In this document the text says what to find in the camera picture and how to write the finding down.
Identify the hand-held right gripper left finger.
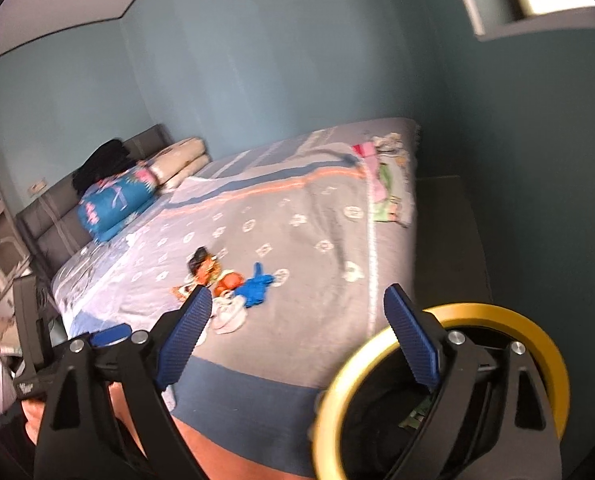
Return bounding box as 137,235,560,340
33,286,213,480

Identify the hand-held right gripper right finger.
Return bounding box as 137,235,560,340
383,284,563,480

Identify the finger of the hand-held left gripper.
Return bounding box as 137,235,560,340
88,324,133,349

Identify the white tissue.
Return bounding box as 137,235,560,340
208,297,249,336

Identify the orange plastic bag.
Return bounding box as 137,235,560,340
212,271,244,299

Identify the orange snack wrapper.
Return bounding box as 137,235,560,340
172,254,224,302

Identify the yellow rimmed black trash bin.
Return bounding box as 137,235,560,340
311,302,571,480

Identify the black plastic bag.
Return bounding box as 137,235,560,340
187,246,211,274

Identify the blue floral pillow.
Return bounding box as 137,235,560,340
76,162,159,244

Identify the colourful folded blanket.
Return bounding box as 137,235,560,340
352,132,419,229

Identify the cream pillow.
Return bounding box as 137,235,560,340
151,137,208,173
161,155,213,195

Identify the bed with grey blanket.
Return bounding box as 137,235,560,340
52,117,424,478

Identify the black cloth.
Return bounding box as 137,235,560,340
72,140,139,195

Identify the grey upholstered headboard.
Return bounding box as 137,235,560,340
16,124,174,263

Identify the dark bed frame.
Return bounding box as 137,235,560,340
415,175,494,311

